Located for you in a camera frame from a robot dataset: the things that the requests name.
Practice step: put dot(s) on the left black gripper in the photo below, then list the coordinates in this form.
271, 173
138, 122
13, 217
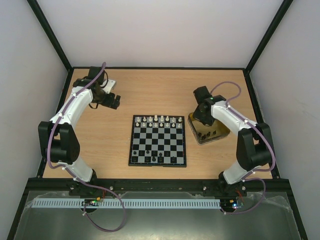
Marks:
109, 103

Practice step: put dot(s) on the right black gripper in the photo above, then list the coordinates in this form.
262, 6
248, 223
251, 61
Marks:
207, 122

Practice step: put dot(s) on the gold metal tin tray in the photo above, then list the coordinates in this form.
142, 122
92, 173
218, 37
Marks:
205, 134

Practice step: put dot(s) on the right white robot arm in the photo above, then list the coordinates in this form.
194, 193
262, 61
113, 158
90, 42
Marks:
254, 149

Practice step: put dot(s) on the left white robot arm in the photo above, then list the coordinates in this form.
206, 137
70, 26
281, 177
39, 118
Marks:
59, 144

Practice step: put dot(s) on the black white chessboard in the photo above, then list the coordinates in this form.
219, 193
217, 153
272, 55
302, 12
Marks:
167, 134

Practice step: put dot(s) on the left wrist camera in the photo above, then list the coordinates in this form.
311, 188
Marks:
108, 85

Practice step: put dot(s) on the black mounting rail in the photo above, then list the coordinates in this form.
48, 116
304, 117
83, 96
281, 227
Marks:
206, 187

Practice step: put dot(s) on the white slotted cable duct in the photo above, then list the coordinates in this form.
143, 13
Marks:
77, 203

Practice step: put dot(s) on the black frame enclosure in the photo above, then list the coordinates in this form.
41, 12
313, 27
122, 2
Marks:
276, 184

